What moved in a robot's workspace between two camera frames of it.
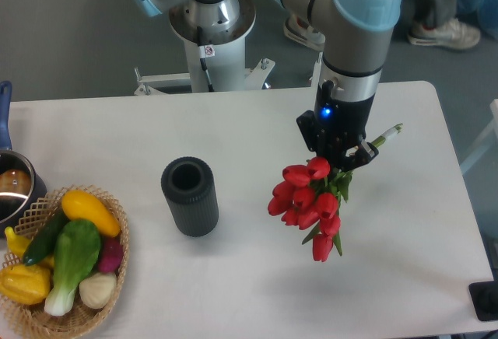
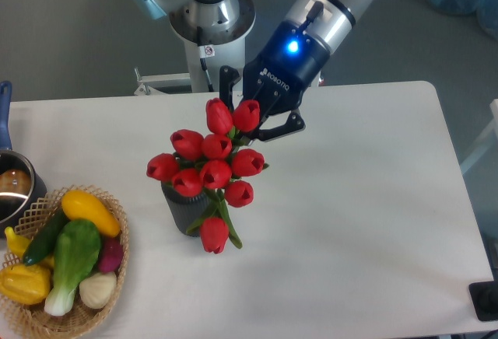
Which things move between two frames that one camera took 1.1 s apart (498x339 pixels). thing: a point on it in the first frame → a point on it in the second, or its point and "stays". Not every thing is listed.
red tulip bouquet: x=309 y=196 → x=211 y=166
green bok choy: x=76 y=249 stays
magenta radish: x=111 y=253 stays
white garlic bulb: x=96 y=290 stays
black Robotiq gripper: x=336 y=127 → x=288 y=65
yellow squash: x=81 y=204 stays
